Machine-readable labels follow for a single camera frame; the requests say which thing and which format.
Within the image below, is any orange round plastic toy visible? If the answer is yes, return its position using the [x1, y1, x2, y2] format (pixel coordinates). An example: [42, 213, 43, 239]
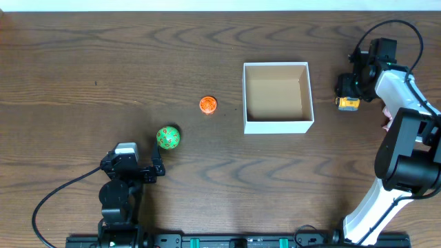
[199, 96, 217, 114]

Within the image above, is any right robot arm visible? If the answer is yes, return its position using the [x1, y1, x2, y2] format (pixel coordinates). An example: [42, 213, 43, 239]
[333, 50, 440, 247]

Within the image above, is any white cardboard box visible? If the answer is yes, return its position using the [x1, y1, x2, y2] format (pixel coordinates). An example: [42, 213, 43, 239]
[242, 62, 314, 134]

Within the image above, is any green ball with red numbers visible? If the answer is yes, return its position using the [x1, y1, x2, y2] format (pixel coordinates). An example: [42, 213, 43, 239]
[156, 126, 181, 149]

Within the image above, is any black mounting rail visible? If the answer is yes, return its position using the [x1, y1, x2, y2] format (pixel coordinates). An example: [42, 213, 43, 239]
[65, 232, 411, 248]

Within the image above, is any pink and white duck figure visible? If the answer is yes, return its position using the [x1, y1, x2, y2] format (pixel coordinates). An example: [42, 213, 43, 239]
[382, 107, 393, 132]

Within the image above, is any grey and yellow toy truck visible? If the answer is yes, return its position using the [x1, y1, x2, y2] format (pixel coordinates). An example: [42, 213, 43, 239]
[335, 97, 360, 112]

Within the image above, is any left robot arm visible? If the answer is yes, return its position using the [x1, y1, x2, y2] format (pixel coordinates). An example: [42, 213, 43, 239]
[97, 143, 165, 248]

